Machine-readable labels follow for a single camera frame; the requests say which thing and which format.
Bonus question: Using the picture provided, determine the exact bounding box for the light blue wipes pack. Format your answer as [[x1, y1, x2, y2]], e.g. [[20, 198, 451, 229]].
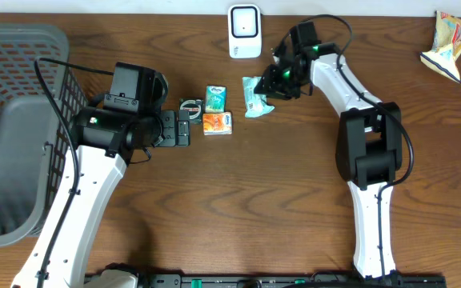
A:
[[243, 77, 275, 118]]

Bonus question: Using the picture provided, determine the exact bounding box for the teal tissue pack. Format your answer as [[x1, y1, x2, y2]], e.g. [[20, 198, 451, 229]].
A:
[[205, 86, 226, 113]]

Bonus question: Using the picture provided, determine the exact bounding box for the orange tissue pack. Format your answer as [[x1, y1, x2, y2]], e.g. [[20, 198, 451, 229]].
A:
[[202, 112, 233, 136]]

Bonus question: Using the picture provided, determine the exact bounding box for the orange white snack bag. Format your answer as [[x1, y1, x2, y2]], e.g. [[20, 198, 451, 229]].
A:
[[419, 10, 461, 83]]

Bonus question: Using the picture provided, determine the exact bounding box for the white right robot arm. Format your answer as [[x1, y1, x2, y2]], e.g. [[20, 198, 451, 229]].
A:
[[255, 43, 402, 279]]

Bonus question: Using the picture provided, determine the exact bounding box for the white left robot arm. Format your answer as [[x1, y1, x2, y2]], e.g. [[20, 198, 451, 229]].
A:
[[12, 107, 190, 287]]

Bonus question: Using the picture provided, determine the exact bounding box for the grey plastic basket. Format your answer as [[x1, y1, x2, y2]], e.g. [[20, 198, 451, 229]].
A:
[[0, 24, 87, 246]]

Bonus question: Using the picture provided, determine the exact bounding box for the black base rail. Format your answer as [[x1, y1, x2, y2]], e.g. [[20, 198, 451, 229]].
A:
[[84, 273, 447, 288]]

